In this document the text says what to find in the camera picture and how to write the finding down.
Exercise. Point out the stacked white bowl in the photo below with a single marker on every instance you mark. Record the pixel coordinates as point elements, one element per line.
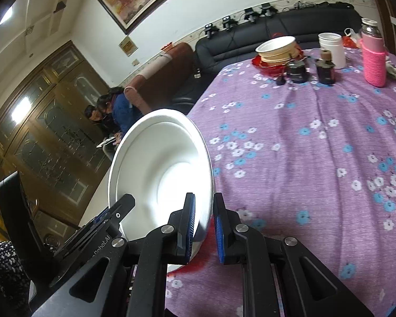
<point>275,43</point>

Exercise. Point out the bottle with pink knitted sleeve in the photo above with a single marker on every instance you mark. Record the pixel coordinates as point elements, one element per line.
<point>373,62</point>

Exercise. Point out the open booklet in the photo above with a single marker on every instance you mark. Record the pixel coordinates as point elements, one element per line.
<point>106,142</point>

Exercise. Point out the dark jar with cork lid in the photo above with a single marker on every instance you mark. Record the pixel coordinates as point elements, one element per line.
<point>326,71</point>

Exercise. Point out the stacked red plates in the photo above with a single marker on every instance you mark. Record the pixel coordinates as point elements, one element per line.
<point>267,65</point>

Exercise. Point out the person's left forearm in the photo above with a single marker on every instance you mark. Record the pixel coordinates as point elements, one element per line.
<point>3,274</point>

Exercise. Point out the small black cap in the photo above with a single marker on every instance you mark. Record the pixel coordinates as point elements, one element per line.
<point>280,80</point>

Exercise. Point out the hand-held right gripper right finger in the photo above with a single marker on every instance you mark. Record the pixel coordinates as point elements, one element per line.
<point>219,231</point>

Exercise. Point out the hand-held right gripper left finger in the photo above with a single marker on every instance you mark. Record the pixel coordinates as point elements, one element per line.
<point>190,228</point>

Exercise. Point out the dark glass jar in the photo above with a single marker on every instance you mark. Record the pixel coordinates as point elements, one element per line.
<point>297,72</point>

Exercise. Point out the brown armchair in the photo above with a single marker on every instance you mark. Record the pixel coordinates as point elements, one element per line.
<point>158,72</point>

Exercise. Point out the black leather sofa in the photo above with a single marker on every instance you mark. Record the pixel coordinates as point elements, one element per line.
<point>237,43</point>

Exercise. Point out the small framed wall plaque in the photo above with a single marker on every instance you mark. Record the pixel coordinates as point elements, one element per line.
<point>128,46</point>

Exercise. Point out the large white foam bowl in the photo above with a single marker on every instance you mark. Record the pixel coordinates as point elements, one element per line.
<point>158,158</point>

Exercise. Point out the red scalloped plate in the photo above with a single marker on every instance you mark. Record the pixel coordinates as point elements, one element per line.
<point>201,261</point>

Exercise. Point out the white plastic jar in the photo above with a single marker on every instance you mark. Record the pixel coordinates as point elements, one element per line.
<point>332,49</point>

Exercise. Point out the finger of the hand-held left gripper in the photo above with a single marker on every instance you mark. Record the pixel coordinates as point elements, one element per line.
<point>120,211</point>

